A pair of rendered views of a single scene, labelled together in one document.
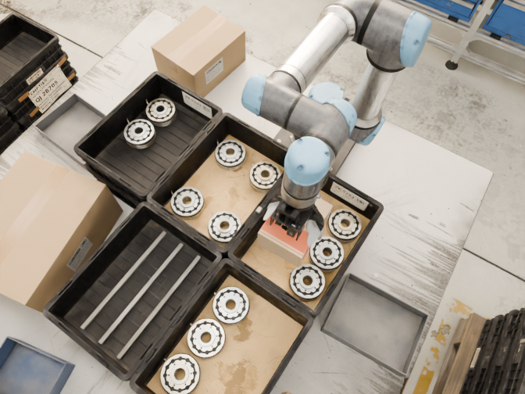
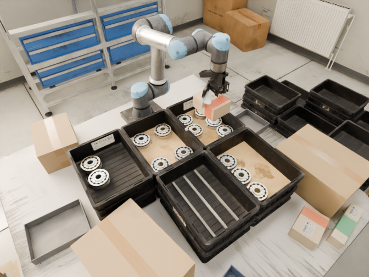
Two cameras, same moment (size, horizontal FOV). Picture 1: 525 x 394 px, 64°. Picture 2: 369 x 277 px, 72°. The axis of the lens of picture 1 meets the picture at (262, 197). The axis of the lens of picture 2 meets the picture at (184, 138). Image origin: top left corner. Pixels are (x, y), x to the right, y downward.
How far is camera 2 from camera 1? 0.94 m
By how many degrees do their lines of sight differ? 39
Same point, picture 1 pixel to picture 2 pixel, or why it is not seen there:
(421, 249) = not seen: hidden behind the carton
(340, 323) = not seen: hidden behind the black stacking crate
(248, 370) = (259, 166)
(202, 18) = (39, 127)
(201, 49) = (62, 133)
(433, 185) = (190, 90)
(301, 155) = (222, 37)
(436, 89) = (122, 97)
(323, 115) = (202, 33)
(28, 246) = (152, 254)
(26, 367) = not seen: outside the picture
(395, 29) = (161, 21)
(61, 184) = (114, 224)
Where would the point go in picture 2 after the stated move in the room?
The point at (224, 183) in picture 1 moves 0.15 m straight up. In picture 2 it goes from (156, 149) to (154, 130)
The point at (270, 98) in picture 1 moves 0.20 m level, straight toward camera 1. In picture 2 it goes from (186, 42) to (233, 51)
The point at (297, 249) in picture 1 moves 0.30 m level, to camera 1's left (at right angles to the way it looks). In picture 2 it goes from (227, 101) to (205, 140)
